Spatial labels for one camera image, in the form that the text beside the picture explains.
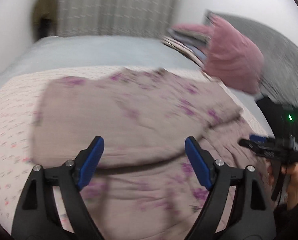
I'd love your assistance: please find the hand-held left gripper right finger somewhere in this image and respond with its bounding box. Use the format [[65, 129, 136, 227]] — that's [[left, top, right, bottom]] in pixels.
[[184, 136, 277, 240]]

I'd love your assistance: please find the olive green hanging jacket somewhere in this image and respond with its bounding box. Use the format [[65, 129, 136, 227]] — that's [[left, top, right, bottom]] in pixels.
[[32, 0, 59, 43]]

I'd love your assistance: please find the person's right hand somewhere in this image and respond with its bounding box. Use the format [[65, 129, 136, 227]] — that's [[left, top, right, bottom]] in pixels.
[[267, 162, 298, 209]]

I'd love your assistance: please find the stack of folded clothes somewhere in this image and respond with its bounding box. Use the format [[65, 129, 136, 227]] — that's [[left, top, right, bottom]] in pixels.
[[161, 27, 211, 68]]

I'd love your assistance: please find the pink velvet pillow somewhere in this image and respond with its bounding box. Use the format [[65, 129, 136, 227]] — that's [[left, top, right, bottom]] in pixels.
[[171, 15, 265, 94]]

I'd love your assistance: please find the floral padded coat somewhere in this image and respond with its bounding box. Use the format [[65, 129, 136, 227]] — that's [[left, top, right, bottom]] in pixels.
[[30, 67, 272, 240]]

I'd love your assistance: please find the light blue bed sheet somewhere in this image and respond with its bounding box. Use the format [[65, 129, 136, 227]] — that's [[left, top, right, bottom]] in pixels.
[[0, 35, 272, 130]]

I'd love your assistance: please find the cherry print bed sheet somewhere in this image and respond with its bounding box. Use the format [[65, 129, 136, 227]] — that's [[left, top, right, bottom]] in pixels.
[[0, 66, 275, 233]]

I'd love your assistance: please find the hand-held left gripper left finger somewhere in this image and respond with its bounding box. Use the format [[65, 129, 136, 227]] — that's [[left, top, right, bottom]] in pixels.
[[11, 135, 105, 240]]

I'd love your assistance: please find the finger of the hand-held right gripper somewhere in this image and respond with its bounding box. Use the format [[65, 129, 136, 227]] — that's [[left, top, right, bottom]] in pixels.
[[238, 138, 262, 154], [249, 134, 268, 143]]

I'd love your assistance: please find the grey dotted curtain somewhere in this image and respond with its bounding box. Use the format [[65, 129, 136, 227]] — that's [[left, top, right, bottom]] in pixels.
[[56, 0, 183, 37]]

